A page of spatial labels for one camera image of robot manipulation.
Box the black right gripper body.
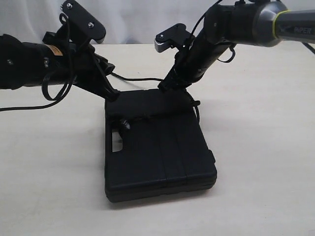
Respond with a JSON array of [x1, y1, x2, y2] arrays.
[[157, 33, 234, 94]]

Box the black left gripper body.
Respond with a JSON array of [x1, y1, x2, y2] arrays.
[[41, 31, 120, 102]]

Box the black cord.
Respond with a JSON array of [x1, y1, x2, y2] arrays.
[[109, 72, 201, 131]]

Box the black plastic case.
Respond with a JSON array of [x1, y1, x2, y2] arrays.
[[104, 89, 217, 203]]

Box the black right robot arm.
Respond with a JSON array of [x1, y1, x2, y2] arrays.
[[155, 0, 315, 91]]

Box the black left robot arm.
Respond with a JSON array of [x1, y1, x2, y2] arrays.
[[0, 32, 120, 102]]

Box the white curtain backdrop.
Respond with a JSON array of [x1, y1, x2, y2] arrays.
[[0, 0, 315, 46]]

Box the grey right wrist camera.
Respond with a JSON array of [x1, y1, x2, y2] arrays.
[[154, 23, 190, 53]]

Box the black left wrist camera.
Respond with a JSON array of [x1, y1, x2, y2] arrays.
[[61, 0, 106, 44]]

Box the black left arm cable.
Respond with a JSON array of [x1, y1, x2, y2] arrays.
[[0, 13, 99, 113]]

